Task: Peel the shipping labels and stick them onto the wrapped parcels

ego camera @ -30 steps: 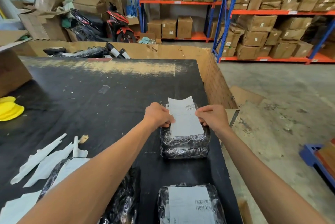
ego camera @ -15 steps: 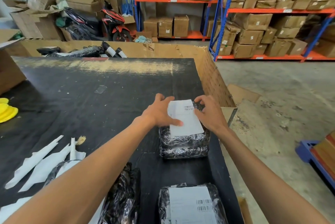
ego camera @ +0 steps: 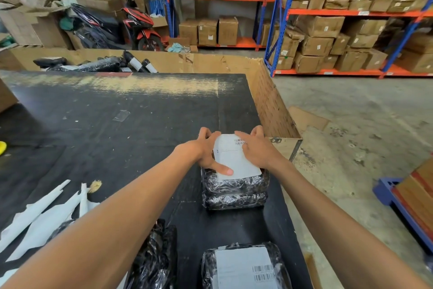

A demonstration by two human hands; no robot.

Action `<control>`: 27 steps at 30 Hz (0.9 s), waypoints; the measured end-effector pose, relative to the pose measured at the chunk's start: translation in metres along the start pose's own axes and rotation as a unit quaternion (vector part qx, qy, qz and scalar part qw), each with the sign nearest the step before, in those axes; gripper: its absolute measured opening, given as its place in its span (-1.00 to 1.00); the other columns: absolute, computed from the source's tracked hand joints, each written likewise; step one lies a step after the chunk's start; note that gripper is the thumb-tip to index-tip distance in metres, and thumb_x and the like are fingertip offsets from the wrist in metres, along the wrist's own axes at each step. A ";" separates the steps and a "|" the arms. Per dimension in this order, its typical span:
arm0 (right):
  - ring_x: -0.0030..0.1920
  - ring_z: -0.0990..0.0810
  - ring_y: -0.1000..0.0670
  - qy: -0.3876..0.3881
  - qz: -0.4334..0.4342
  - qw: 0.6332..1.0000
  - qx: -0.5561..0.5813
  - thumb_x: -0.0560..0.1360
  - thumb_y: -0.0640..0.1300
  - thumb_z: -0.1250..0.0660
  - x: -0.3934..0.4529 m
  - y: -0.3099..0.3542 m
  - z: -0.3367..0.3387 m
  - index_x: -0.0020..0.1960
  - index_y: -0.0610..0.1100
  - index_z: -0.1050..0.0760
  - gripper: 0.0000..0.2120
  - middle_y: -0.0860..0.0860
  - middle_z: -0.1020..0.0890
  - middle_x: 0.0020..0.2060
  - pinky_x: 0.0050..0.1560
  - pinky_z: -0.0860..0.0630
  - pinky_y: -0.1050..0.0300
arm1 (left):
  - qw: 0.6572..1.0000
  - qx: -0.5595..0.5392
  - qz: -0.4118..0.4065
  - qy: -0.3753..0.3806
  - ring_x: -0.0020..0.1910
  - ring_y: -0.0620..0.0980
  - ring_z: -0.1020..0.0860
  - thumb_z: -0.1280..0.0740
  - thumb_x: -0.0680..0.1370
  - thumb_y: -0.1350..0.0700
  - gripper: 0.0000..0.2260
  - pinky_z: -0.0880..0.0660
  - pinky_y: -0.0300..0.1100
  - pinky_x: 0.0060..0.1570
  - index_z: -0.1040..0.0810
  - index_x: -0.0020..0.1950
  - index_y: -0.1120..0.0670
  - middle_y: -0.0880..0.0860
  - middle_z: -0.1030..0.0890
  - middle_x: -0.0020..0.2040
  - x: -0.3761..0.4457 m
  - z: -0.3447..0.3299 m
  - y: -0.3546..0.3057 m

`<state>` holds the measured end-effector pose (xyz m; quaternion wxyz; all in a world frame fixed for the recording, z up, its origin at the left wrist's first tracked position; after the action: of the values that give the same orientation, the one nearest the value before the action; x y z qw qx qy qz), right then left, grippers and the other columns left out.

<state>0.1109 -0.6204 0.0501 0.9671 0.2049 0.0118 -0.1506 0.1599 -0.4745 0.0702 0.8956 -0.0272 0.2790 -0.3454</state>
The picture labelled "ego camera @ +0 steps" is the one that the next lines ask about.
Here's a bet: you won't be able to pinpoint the person's left hand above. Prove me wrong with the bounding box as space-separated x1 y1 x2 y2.
174 127 234 176

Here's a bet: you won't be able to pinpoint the person's right hand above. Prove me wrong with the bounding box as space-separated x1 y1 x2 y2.
234 125 285 171

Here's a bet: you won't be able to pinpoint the white shipping label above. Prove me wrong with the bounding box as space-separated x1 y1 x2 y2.
213 134 263 183

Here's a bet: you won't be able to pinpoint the black plastic parcel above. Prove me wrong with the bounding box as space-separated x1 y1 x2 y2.
201 134 270 211

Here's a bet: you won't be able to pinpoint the person's left forearm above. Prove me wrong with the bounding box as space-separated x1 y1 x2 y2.
0 146 201 289

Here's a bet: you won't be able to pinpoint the person's right forearm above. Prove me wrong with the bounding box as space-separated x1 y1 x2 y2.
269 157 432 289

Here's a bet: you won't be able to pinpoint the large cardboard bin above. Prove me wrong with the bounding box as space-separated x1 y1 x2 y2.
0 47 303 161

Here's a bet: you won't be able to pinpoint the flat cardboard sheet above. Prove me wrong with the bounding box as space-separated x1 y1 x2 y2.
288 106 331 134

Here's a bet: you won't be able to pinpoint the black parcel with white label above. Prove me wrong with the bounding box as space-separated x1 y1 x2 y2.
141 58 159 73
123 51 150 73

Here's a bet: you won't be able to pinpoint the brown cardboard box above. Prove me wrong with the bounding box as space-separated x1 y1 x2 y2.
178 19 200 46
218 16 239 46
198 18 219 46

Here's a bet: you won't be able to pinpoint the black parcel with barcode label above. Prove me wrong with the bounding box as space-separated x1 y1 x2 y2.
201 242 292 289

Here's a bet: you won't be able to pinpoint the crumpled black plastic bag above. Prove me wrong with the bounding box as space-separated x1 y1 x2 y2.
123 219 178 289

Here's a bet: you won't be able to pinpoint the heap of large cardboard boxes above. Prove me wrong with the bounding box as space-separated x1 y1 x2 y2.
260 15 433 74

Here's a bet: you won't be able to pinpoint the red and black motorbike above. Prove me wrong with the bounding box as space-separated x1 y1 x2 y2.
122 0 166 52

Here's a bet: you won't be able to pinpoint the long black wrapped parcel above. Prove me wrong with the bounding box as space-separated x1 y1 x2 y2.
47 56 126 73

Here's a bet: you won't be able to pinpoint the bundle of blue pipes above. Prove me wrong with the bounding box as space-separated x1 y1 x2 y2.
148 0 166 17

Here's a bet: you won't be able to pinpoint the cardboard scrap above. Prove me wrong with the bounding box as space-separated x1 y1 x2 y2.
303 251 322 289

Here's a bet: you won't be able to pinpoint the white label backing strip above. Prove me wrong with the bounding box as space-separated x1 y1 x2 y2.
6 191 84 262
79 183 101 218
0 179 71 254

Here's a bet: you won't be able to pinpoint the black covered motorbike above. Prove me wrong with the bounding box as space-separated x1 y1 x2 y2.
69 4 126 50

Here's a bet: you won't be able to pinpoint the blue plastic pallet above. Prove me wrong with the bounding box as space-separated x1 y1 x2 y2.
373 177 433 254

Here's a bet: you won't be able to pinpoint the wide blue orange shelving rack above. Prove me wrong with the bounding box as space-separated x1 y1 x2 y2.
263 0 433 80

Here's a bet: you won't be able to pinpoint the brown boxes with red edge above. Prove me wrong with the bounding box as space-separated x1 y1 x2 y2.
392 154 433 243

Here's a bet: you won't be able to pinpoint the cardboard panel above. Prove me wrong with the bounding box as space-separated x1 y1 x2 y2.
0 77 19 114

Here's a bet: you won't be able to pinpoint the pile of open cardboard boxes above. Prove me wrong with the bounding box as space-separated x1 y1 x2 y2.
0 0 151 51

